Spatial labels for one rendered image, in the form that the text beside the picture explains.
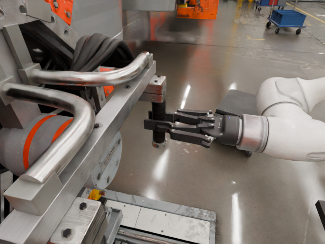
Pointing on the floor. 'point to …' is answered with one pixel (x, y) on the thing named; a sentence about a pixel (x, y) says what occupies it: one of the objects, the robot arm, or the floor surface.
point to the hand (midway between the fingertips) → (158, 120)
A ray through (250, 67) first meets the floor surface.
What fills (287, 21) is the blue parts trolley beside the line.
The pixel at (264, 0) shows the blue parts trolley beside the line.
